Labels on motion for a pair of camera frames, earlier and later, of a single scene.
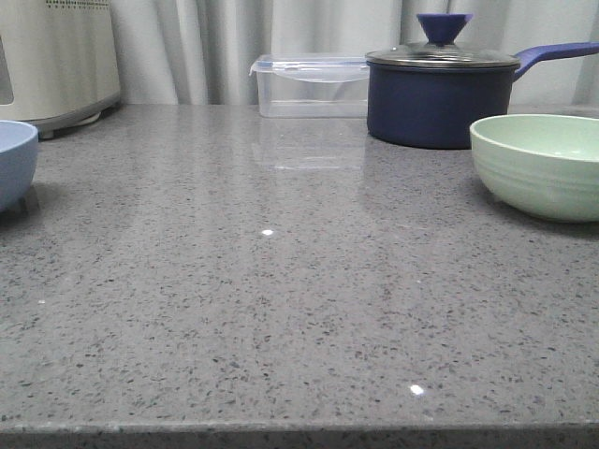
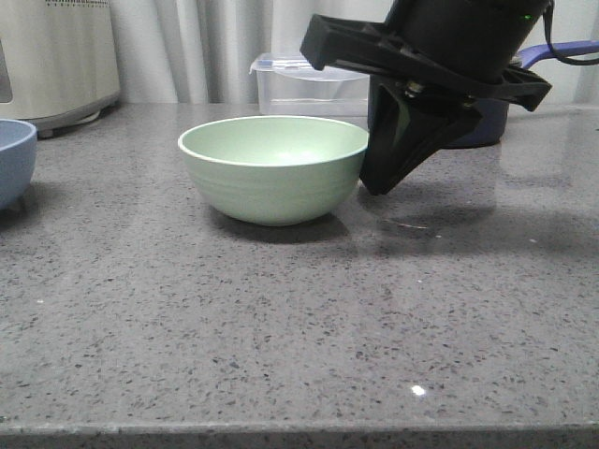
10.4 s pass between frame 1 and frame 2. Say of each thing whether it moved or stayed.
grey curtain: stayed
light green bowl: moved
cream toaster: stayed
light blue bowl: stayed
